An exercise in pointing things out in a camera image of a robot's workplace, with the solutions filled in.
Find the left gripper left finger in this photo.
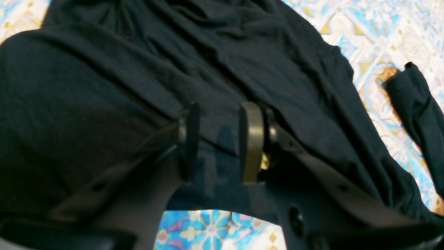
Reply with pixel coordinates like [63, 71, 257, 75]
[1, 103, 200, 250]

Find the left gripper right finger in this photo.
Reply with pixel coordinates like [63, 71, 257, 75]
[239, 102, 443, 250]

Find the black t-shirt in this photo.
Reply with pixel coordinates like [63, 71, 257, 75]
[1, 0, 443, 227]

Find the patterned tablecloth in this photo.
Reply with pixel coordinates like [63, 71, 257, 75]
[0, 0, 444, 250]

